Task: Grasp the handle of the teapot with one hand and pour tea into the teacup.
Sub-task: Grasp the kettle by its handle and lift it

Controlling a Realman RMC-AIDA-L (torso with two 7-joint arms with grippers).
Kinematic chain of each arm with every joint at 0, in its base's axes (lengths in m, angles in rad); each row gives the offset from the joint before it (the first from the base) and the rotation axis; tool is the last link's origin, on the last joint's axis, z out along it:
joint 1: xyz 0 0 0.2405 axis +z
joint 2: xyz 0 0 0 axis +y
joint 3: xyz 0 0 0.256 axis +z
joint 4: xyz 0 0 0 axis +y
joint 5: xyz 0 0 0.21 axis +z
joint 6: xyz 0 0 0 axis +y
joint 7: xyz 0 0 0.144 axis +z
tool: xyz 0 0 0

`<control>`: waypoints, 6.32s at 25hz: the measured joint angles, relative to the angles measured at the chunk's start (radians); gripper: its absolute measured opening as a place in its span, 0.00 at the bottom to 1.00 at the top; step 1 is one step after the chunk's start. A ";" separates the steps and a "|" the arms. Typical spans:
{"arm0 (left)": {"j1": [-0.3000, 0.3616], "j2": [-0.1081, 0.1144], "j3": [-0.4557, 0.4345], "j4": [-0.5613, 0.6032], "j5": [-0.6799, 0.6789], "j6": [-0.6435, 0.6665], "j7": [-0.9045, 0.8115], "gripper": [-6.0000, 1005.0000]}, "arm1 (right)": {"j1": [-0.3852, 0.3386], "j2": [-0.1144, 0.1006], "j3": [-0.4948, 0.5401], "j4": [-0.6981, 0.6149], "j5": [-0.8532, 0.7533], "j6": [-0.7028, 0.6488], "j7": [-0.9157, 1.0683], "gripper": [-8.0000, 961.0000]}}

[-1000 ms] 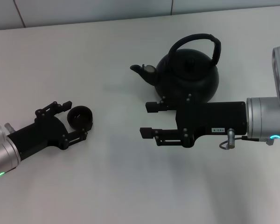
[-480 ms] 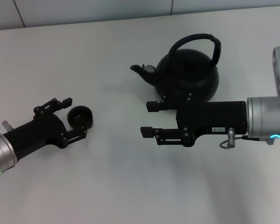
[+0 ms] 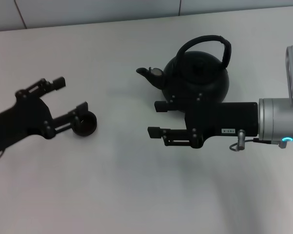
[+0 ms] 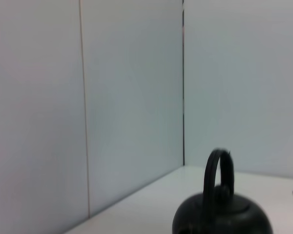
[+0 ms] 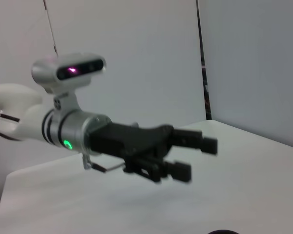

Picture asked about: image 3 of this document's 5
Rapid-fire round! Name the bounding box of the right gripper cable with plug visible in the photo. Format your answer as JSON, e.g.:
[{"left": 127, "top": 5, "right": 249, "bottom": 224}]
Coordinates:
[{"left": 229, "top": 129, "right": 262, "bottom": 152}]

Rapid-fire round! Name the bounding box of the small black teacup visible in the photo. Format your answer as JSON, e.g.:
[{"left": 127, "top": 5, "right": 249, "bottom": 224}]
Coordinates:
[{"left": 72, "top": 111, "right": 98, "bottom": 137}]

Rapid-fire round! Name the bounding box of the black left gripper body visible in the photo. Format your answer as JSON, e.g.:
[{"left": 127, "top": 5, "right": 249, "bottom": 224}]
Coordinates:
[{"left": 0, "top": 89, "right": 57, "bottom": 156}]

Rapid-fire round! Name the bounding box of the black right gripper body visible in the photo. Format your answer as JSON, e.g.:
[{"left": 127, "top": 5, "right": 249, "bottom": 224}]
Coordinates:
[{"left": 185, "top": 94, "right": 259, "bottom": 149}]

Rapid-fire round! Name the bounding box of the black round teapot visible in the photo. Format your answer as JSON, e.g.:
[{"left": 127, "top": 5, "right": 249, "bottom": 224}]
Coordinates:
[{"left": 136, "top": 35, "right": 232, "bottom": 115}]

